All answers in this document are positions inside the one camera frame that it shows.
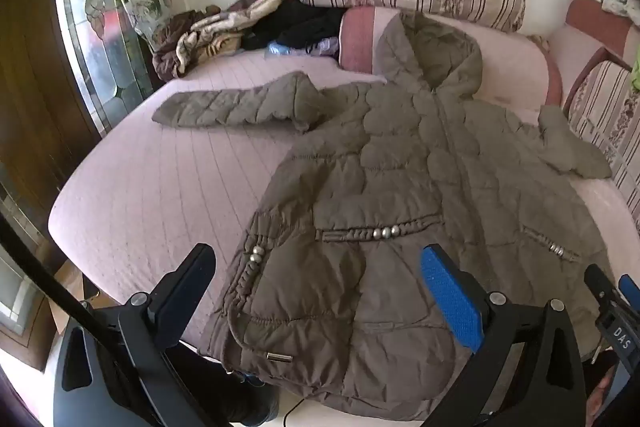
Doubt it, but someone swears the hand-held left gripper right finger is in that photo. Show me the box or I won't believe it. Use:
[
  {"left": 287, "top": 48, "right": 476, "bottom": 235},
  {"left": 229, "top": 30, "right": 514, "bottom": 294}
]
[{"left": 420, "top": 243, "right": 587, "bottom": 427}]

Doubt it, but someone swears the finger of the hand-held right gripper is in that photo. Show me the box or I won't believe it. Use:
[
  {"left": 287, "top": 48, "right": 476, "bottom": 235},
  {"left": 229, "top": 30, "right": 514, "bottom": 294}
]
[{"left": 584, "top": 263, "right": 640, "bottom": 310}]

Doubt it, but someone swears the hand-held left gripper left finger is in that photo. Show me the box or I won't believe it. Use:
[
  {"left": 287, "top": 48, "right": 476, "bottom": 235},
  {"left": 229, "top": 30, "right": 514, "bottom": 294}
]
[{"left": 52, "top": 243, "right": 236, "bottom": 427}]

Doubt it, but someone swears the olive quilted hooded jacket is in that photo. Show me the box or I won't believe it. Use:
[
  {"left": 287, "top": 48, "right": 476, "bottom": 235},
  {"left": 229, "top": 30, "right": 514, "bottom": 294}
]
[{"left": 151, "top": 11, "right": 618, "bottom": 423}]

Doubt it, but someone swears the black clothes pile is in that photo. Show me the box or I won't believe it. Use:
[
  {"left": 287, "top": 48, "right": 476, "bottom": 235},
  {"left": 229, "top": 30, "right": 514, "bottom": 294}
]
[{"left": 242, "top": 0, "right": 349, "bottom": 54}]

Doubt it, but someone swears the pink quilted bed cover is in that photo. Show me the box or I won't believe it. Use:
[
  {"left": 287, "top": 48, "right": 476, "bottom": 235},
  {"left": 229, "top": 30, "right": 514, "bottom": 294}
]
[{"left": 47, "top": 14, "right": 640, "bottom": 427}]

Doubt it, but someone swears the pink bolster pillow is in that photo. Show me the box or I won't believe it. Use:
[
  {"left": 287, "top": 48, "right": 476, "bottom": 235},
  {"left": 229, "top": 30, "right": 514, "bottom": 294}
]
[{"left": 339, "top": 6, "right": 563, "bottom": 118}]

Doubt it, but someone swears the brown beige crumpled blanket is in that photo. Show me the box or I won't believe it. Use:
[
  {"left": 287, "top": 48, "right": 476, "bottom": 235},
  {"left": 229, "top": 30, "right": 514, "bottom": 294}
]
[{"left": 151, "top": 0, "right": 287, "bottom": 81}]

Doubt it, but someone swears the stained glass door panel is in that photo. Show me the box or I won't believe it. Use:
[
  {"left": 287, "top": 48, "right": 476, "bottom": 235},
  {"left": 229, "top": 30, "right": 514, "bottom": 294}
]
[{"left": 52, "top": 0, "right": 155, "bottom": 138}]

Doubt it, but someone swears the lilac cloth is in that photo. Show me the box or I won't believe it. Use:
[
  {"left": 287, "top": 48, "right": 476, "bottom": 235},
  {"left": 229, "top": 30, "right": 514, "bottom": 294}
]
[{"left": 305, "top": 37, "right": 342, "bottom": 58}]

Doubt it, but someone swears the white crumpled cloth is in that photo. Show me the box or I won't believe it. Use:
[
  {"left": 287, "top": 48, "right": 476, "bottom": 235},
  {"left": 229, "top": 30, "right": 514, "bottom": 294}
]
[{"left": 600, "top": 0, "right": 640, "bottom": 16}]

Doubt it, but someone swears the floral cushion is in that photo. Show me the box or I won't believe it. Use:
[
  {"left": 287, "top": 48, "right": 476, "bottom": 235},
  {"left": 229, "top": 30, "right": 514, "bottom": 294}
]
[{"left": 118, "top": 0, "right": 174, "bottom": 48}]

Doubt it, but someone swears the thick black cable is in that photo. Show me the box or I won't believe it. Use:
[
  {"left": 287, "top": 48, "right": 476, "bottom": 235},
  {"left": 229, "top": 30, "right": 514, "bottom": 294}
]
[{"left": 0, "top": 212, "right": 168, "bottom": 427}]

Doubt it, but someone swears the brown wooden door frame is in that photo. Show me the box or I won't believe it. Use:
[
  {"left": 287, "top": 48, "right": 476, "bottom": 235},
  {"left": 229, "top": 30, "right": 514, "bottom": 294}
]
[{"left": 0, "top": 0, "right": 103, "bottom": 240}]

